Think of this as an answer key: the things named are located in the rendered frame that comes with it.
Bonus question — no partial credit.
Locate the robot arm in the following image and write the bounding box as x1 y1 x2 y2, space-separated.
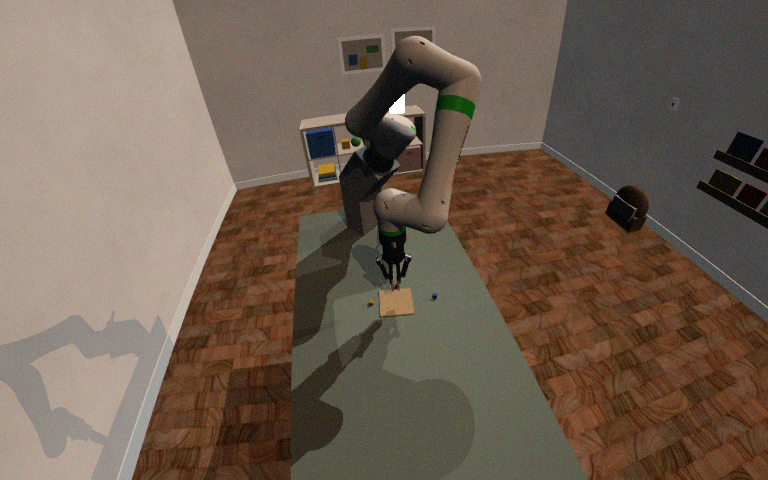
345 36 481 249

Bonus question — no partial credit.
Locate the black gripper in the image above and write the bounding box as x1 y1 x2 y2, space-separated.
376 245 412 292

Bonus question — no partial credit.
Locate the tan flat mat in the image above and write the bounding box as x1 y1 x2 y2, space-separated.
379 288 414 317

